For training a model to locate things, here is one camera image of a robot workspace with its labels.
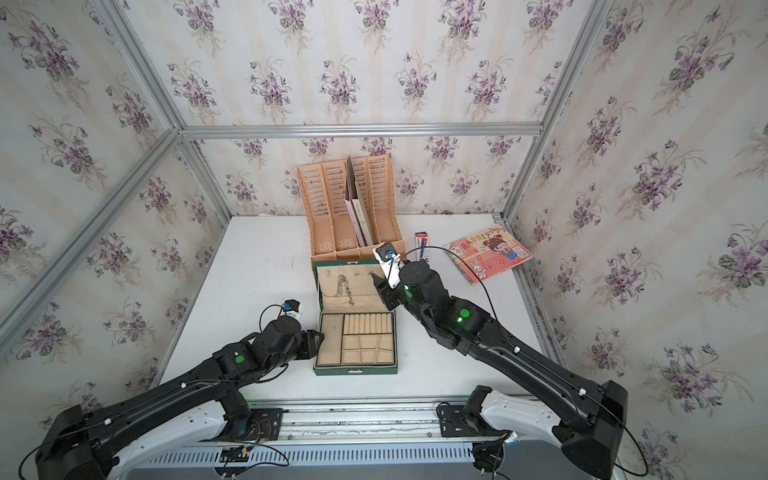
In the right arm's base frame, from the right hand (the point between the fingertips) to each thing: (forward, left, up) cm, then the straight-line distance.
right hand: (386, 269), depth 70 cm
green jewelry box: (-6, +8, -23) cm, 25 cm away
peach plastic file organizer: (+45, +25, -15) cm, 54 cm away
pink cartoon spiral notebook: (+28, -38, -28) cm, 55 cm away
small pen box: (+29, -12, -27) cm, 41 cm away
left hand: (-10, +17, -21) cm, 29 cm away
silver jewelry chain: (+6, +13, -14) cm, 20 cm away
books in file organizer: (+23, +10, -7) cm, 26 cm away
